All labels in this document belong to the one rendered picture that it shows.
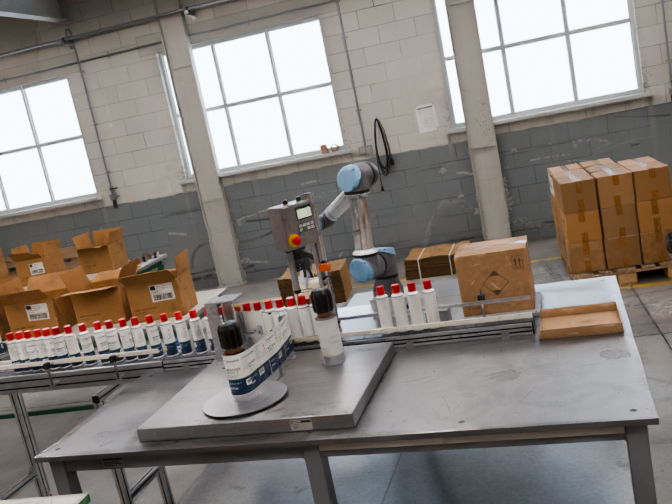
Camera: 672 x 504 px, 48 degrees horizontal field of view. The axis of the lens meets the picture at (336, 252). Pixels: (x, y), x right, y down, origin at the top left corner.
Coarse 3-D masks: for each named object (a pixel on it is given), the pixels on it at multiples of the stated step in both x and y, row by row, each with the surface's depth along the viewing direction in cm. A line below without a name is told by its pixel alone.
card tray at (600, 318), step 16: (592, 304) 303; (608, 304) 301; (544, 320) 306; (560, 320) 302; (576, 320) 298; (592, 320) 295; (608, 320) 291; (544, 336) 285; (560, 336) 284; (576, 336) 282
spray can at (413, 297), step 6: (408, 282) 308; (414, 282) 307; (408, 288) 307; (414, 288) 307; (408, 294) 307; (414, 294) 306; (408, 300) 308; (414, 300) 306; (414, 306) 307; (420, 306) 308; (414, 312) 307; (420, 312) 308; (414, 318) 308; (420, 318) 308; (414, 324) 309; (414, 330) 310; (420, 330) 309
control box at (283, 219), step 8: (304, 200) 323; (272, 208) 319; (280, 208) 315; (288, 208) 317; (312, 208) 325; (272, 216) 320; (280, 216) 316; (288, 216) 317; (312, 216) 325; (272, 224) 322; (280, 224) 317; (288, 224) 317; (296, 224) 320; (280, 232) 319; (288, 232) 317; (296, 232) 320; (304, 232) 322; (312, 232) 325; (280, 240) 321; (288, 240) 317; (304, 240) 322; (312, 240) 325; (280, 248) 322; (288, 248) 318; (296, 248) 321
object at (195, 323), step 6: (192, 312) 337; (192, 318) 338; (198, 318) 338; (192, 324) 337; (198, 324) 338; (192, 330) 338; (198, 330) 338; (198, 336) 338; (198, 342) 339; (204, 342) 340; (198, 348) 339; (204, 348) 340; (198, 354) 340
